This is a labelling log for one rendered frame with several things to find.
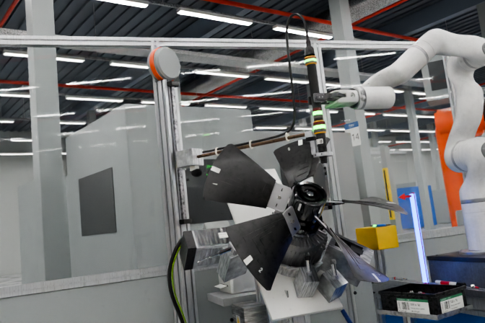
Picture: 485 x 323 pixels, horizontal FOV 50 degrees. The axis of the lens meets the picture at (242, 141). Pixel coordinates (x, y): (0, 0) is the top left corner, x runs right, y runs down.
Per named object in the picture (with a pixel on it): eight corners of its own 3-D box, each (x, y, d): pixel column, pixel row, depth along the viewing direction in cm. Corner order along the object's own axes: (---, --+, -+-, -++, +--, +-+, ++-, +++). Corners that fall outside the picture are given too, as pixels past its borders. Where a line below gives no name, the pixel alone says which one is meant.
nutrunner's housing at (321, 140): (316, 164, 184) (300, 40, 191) (322, 164, 188) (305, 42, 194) (326, 162, 182) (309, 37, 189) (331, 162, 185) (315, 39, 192)
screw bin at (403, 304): (380, 313, 172) (377, 290, 173) (412, 303, 182) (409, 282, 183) (438, 319, 155) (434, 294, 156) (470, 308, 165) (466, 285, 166)
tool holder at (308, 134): (304, 158, 186) (301, 131, 187) (314, 158, 191) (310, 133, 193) (328, 154, 180) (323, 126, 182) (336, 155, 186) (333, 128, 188)
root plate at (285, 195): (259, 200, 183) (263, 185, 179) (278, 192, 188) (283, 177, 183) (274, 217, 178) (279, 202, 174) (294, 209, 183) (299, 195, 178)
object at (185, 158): (175, 170, 222) (173, 150, 223) (185, 170, 227) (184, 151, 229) (193, 166, 216) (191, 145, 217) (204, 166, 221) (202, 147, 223)
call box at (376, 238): (358, 252, 225) (354, 228, 227) (377, 249, 228) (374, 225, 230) (379, 253, 210) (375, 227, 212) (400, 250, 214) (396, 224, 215)
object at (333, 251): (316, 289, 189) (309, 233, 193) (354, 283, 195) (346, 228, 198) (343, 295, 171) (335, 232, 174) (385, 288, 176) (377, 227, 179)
